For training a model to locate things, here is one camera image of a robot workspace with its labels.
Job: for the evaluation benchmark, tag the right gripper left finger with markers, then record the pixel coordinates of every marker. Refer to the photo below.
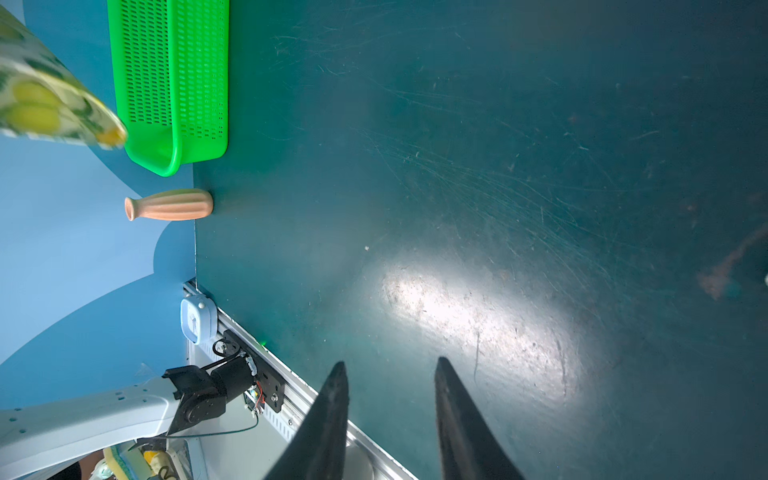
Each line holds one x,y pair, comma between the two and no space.
318,448

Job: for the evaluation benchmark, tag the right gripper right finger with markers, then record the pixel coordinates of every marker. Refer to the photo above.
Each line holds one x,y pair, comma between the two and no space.
468,449

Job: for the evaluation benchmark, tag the lemon print skirt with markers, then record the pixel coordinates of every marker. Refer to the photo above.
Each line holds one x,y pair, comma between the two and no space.
41,99

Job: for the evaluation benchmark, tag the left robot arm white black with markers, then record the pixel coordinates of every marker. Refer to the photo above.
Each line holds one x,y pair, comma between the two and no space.
41,436

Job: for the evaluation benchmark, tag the white square clock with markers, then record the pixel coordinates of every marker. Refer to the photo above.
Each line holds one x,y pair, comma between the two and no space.
198,319

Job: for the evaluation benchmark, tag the terracotta ribbed vase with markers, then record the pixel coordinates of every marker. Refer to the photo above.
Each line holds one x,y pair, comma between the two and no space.
173,205

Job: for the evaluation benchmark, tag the green plastic basket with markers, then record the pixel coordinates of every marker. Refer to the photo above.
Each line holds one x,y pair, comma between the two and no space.
170,69

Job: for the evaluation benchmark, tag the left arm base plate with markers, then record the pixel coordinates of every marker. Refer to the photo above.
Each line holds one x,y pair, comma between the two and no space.
270,383

